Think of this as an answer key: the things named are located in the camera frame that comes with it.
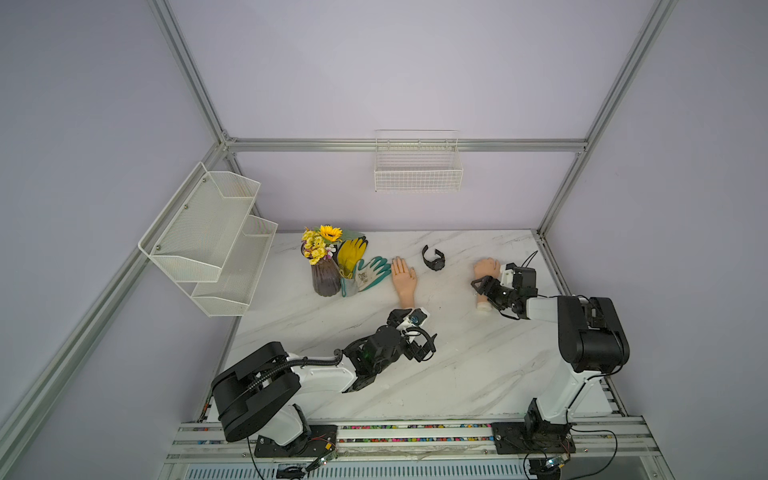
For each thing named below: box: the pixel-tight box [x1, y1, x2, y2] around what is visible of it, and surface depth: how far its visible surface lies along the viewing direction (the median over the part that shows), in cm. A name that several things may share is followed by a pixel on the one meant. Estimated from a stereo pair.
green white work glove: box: [341, 256, 392, 297], surface depth 106 cm
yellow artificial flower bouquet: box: [301, 225, 365, 265], surface depth 86 cm
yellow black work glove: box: [337, 236, 369, 279], surface depth 114 cm
